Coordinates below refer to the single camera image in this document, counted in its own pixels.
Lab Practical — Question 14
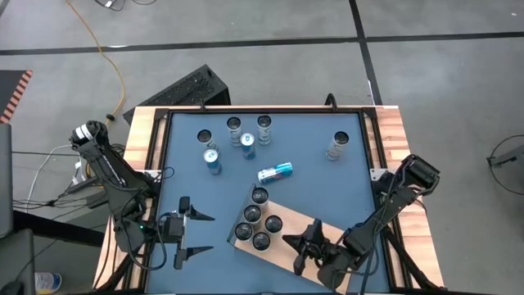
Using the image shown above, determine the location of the black perforated computer tower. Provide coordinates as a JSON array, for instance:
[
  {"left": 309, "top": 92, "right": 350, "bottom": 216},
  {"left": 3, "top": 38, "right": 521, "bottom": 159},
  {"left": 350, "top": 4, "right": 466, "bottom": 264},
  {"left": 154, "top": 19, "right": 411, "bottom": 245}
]
[{"left": 122, "top": 63, "right": 232, "bottom": 125}]

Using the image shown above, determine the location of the black floor beam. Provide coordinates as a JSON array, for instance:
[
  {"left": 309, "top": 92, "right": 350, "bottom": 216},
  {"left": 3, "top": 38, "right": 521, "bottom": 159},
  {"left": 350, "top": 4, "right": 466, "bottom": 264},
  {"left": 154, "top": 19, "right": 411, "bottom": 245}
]
[{"left": 11, "top": 211, "right": 106, "bottom": 247}]

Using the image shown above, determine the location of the grey equipment case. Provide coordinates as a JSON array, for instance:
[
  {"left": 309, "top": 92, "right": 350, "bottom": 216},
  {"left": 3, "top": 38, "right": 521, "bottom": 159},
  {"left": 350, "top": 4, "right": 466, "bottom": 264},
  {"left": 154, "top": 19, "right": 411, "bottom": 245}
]
[{"left": 0, "top": 122, "right": 37, "bottom": 295}]

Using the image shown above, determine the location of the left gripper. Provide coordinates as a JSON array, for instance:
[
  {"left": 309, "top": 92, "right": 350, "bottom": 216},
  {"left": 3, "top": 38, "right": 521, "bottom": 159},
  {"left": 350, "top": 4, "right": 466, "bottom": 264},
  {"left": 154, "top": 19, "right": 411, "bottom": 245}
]
[{"left": 162, "top": 196, "right": 216, "bottom": 270}]

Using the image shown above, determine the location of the blue Red Bull can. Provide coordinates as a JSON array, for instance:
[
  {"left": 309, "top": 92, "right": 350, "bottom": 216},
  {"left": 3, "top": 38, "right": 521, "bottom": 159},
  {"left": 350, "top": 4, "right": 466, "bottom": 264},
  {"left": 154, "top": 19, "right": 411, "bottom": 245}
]
[
  {"left": 202, "top": 147, "right": 224, "bottom": 176},
  {"left": 239, "top": 132, "right": 257, "bottom": 161},
  {"left": 256, "top": 161, "right": 295, "bottom": 185}
]

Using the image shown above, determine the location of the black table frame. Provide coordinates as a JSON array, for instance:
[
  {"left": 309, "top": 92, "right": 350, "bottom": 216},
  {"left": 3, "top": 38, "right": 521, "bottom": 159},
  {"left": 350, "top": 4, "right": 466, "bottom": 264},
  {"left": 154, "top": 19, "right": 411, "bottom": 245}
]
[{"left": 93, "top": 104, "right": 447, "bottom": 295}]

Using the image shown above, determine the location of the wooden shelf black metal frame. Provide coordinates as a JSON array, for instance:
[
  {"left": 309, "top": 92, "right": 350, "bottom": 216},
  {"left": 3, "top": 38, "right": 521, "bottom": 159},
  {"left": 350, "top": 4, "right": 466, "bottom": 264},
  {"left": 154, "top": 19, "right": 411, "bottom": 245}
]
[{"left": 226, "top": 183, "right": 353, "bottom": 295}]

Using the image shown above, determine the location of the blue grey table mat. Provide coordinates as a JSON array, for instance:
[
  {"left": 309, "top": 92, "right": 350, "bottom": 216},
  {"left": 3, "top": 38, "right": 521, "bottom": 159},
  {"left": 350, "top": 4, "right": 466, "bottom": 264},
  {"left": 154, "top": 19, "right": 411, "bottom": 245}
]
[{"left": 146, "top": 112, "right": 391, "bottom": 294}]

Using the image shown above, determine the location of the black mat orange striped edge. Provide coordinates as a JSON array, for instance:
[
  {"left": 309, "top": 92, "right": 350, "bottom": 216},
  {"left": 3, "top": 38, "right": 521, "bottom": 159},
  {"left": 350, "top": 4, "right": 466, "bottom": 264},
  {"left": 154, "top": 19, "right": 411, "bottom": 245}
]
[{"left": 0, "top": 69, "right": 34, "bottom": 125}]

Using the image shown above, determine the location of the yellow floor cable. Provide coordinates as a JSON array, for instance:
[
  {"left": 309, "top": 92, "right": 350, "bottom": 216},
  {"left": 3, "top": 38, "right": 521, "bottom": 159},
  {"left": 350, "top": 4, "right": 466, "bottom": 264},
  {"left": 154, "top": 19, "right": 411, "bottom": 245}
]
[{"left": 65, "top": 0, "right": 126, "bottom": 120}]

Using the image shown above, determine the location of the white Celsius Peach Vibe can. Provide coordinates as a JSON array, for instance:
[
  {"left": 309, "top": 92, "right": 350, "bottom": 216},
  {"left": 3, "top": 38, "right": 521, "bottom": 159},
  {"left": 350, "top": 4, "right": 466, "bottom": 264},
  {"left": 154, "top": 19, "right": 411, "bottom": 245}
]
[
  {"left": 234, "top": 221, "right": 255, "bottom": 242},
  {"left": 242, "top": 203, "right": 263, "bottom": 225},
  {"left": 251, "top": 186, "right": 270, "bottom": 206},
  {"left": 251, "top": 231, "right": 272, "bottom": 252}
]

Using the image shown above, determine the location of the white Celsius Arctic Vibe can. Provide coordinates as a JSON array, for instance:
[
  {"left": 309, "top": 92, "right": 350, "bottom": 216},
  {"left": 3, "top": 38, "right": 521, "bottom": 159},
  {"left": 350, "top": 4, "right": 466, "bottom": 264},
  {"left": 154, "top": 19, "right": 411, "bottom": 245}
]
[
  {"left": 226, "top": 116, "right": 243, "bottom": 148},
  {"left": 256, "top": 114, "right": 273, "bottom": 147},
  {"left": 196, "top": 129, "right": 221, "bottom": 155}
]

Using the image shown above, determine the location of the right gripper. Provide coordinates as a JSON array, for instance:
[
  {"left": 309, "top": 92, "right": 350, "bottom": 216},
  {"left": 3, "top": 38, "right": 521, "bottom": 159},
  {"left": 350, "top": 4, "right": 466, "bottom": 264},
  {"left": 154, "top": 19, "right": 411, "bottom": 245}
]
[{"left": 281, "top": 217, "right": 358, "bottom": 293}]

